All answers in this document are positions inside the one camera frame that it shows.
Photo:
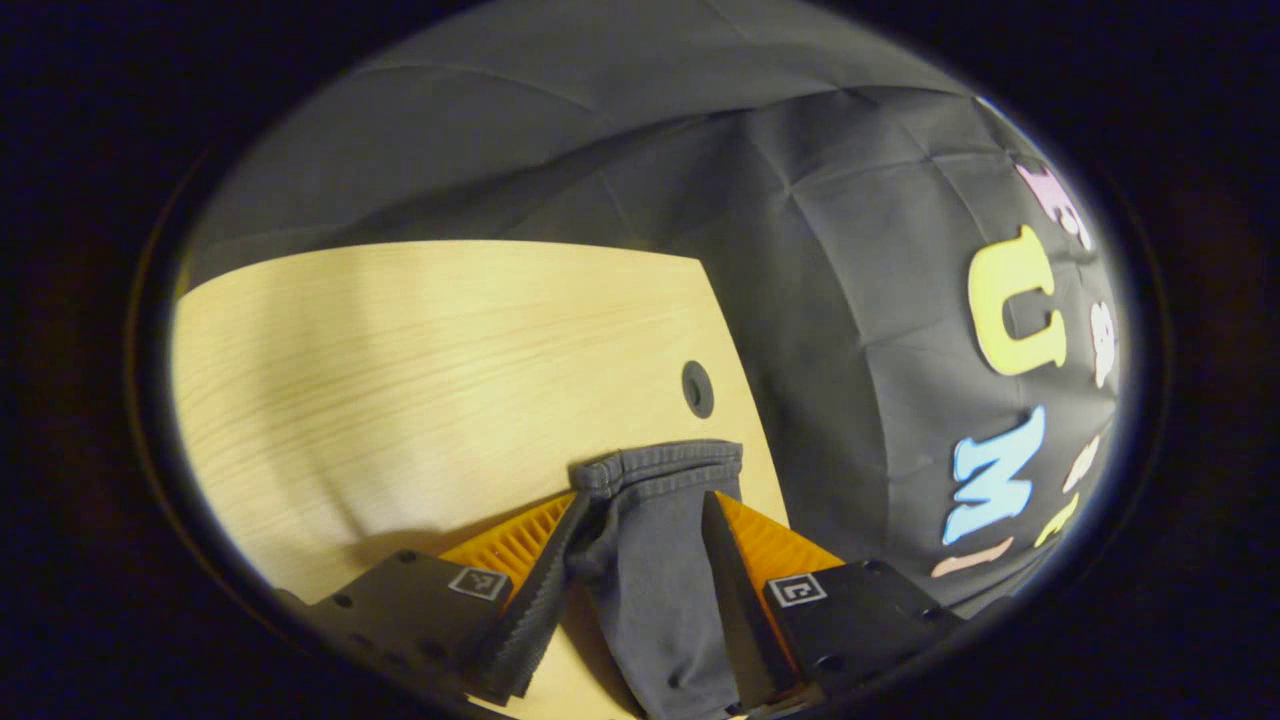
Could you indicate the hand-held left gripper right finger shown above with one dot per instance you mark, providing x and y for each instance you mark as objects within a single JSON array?
[{"x": 740, "y": 620}]

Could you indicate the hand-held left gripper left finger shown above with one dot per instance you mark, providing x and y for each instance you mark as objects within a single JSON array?
[{"x": 535, "y": 620}]

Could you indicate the black round table grommet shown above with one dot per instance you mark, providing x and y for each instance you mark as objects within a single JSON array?
[{"x": 697, "y": 388}]

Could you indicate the dark grey jeans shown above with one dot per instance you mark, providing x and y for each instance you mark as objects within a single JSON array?
[{"x": 660, "y": 600}]

